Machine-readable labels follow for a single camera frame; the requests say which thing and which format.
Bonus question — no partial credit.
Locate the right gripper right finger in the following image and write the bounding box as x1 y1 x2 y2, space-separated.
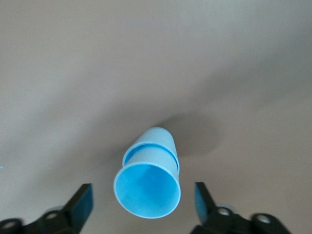
190 181 293 234

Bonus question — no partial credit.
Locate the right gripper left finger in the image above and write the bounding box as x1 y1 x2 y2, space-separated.
0 183 95 234

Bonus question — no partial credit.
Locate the blue plastic cup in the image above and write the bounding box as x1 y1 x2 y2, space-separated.
113 143 182 219
121 126 181 173

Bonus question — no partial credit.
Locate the brown table mat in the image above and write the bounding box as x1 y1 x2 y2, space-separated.
0 0 312 234

